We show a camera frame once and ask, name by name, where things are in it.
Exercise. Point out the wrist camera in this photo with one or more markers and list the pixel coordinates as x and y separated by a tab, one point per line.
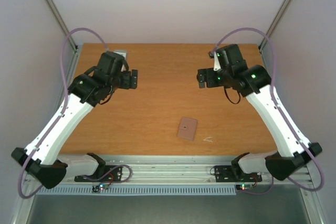
213	55
120	55

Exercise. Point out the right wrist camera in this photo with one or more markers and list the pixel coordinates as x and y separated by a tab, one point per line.
213	55

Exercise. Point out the aluminium frame post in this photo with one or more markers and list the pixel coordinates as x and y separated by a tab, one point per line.
54	10
279	15

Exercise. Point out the pink leather card holder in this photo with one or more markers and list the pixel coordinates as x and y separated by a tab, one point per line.
187	128

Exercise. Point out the left controller circuit board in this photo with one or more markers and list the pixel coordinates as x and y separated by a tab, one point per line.
100	187

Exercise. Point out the right controller circuit board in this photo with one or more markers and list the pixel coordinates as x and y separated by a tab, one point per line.
244	187

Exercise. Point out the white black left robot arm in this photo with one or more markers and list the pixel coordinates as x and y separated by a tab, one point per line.
40	158

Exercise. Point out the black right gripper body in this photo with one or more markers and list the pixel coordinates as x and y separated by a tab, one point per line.
202	77

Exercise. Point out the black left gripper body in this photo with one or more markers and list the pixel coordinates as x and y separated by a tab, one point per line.
126	84

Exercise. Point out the aluminium front rail frame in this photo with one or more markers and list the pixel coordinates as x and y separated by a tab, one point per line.
170	170

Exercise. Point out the controller circuit board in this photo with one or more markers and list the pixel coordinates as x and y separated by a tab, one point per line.
100	187
244	187

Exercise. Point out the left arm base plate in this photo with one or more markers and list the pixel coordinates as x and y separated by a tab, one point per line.
110	173

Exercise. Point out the left aluminium frame post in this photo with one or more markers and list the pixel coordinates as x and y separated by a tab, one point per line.
54	10

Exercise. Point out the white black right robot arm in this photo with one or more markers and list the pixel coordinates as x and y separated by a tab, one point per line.
294	150

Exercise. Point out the grey slotted cable duct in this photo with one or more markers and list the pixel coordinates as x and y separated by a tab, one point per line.
141	190

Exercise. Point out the right aluminium frame post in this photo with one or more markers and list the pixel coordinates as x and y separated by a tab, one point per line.
279	15

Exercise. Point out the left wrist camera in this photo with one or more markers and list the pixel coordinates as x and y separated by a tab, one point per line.
120	55

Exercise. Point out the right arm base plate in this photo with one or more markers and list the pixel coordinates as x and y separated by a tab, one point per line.
226	174

